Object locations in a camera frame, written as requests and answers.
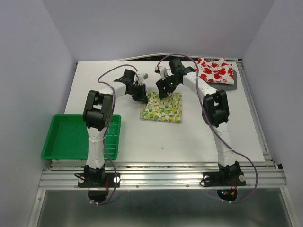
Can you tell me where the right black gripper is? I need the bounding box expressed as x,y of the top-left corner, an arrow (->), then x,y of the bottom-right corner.
155,74 -> 180,99

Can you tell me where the lemon print skirt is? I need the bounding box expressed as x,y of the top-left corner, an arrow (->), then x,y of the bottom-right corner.
140,91 -> 182,123

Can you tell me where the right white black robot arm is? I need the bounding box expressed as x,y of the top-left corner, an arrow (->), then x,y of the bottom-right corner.
155,58 -> 246,187

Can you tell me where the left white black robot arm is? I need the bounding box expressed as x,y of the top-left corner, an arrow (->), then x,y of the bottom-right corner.
80,70 -> 148,187

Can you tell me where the grey folded skirt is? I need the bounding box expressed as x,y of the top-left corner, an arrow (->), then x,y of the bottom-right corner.
208,70 -> 237,91

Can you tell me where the red poppy print skirt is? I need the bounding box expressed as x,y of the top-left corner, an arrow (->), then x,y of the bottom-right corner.
197,58 -> 234,85

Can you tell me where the green plastic tray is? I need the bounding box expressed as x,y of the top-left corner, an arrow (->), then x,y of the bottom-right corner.
42,114 -> 122,160

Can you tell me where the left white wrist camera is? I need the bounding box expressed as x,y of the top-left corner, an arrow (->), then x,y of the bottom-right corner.
136,72 -> 148,86

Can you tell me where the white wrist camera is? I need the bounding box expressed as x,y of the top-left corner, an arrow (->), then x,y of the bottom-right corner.
136,72 -> 148,86
155,66 -> 169,80

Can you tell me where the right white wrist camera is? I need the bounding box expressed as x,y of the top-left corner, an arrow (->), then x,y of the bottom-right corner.
155,66 -> 169,80

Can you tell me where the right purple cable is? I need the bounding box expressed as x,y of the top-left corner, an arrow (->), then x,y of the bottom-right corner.
155,54 -> 258,204

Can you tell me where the purple cable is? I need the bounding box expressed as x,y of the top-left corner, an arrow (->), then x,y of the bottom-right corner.
89,64 -> 140,206
155,54 -> 258,204

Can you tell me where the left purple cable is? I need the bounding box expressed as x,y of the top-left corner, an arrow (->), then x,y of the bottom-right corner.
89,64 -> 140,206

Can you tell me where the right side aluminium rail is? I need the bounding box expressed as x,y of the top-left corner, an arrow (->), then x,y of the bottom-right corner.
235,59 -> 283,170

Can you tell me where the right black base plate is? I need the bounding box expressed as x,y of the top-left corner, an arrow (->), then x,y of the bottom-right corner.
200,171 -> 246,187

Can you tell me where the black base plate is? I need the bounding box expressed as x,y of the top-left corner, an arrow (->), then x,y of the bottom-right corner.
200,171 -> 246,187
74,172 -> 120,188

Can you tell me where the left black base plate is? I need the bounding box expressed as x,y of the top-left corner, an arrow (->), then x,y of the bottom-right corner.
74,172 -> 120,188

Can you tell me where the aluminium front rail frame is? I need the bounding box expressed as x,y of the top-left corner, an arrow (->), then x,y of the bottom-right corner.
29,156 -> 299,227

